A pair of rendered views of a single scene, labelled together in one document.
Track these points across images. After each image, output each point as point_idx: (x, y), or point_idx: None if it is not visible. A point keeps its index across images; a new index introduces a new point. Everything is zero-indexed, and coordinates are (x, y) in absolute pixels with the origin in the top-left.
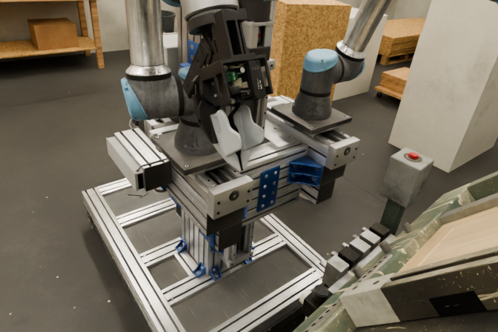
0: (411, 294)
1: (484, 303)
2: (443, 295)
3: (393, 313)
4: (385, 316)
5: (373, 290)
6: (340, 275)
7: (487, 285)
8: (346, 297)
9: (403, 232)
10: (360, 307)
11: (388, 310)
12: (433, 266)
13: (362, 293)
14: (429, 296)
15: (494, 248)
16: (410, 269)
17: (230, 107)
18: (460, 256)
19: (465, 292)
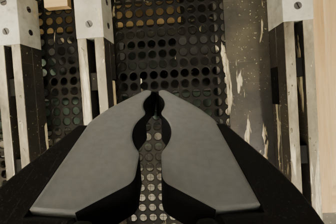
0: (279, 53)
1: (274, 105)
2: (278, 80)
3: (271, 28)
4: (270, 18)
5: (282, 14)
6: None
7: (280, 115)
8: None
9: None
10: None
11: (272, 23)
12: (306, 70)
13: None
14: (278, 68)
15: (313, 123)
16: (312, 40)
17: (197, 222)
18: (313, 94)
19: (278, 97)
